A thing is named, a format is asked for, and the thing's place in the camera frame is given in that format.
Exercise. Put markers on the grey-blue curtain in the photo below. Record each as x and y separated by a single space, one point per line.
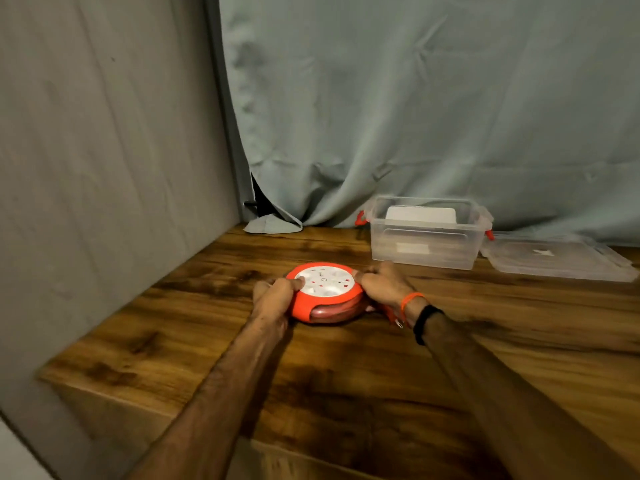
430 109

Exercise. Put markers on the person's left hand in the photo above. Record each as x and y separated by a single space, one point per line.
272 302

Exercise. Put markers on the person's right hand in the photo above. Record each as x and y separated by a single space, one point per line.
387 287

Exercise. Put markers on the person's left thumb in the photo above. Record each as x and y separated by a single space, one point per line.
292 283

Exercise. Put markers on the black wristband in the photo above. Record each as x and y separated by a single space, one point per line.
425 322

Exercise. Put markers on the white object in box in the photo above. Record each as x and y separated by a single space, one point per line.
421 215

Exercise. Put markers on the clear plastic storage box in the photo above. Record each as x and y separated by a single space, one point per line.
427 234

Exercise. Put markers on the person's right fingers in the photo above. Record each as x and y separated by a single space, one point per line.
367 274

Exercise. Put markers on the person's right forearm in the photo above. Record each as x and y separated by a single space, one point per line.
510 404

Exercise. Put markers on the person's left forearm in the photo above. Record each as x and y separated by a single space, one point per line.
220 394

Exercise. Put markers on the clear plastic box lid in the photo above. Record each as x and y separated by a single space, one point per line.
557 258

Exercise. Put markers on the round red white toy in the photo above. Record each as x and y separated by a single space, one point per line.
325 294

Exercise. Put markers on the orange wristband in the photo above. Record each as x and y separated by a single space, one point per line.
411 300

